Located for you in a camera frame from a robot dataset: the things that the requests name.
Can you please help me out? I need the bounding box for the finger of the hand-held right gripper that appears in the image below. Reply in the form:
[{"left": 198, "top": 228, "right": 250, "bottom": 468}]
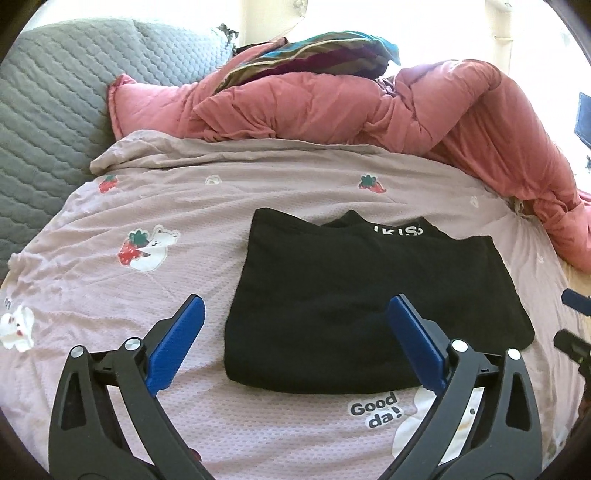
[
  {"left": 562, "top": 289, "right": 591, "bottom": 318},
  {"left": 553, "top": 329, "right": 591, "bottom": 367}
]

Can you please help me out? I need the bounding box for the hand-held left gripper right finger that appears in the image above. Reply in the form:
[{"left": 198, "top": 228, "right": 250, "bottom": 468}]
[{"left": 379, "top": 294, "right": 542, "bottom": 480}]

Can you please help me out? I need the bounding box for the dark blue object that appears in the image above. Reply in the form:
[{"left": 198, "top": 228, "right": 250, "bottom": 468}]
[{"left": 574, "top": 91, "right": 591, "bottom": 149}]

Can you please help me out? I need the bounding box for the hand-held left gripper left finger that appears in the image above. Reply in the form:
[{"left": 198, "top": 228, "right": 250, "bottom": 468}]
[{"left": 47, "top": 295, "right": 206, "bottom": 480}]

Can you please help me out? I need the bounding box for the white bed frame post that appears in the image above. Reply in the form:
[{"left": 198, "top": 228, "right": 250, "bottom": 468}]
[{"left": 485, "top": 0, "right": 515, "bottom": 77}]

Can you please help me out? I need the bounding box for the grey quilted bed cover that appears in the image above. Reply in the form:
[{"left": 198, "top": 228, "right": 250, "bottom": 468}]
[{"left": 0, "top": 18, "right": 241, "bottom": 273}]

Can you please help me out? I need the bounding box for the pink strawberry print bed sheet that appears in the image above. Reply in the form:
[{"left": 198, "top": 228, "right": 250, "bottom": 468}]
[{"left": 0, "top": 129, "right": 591, "bottom": 480}]

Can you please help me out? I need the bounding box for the striped pillow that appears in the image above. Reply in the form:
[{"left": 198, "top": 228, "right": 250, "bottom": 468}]
[{"left": 217, "top": 31, "right": 402, "bottom": 95}]

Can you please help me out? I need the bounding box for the pink comforter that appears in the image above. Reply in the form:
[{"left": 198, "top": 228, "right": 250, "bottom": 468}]
[{"left": 107, "top": 37, "right": 591, "bottom": 271}]

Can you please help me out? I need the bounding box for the black sweatshirt with orange cuffs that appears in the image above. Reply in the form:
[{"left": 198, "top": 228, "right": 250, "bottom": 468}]
[{"left": 224, "top": 208, "right": 535, "bottom": 395}]

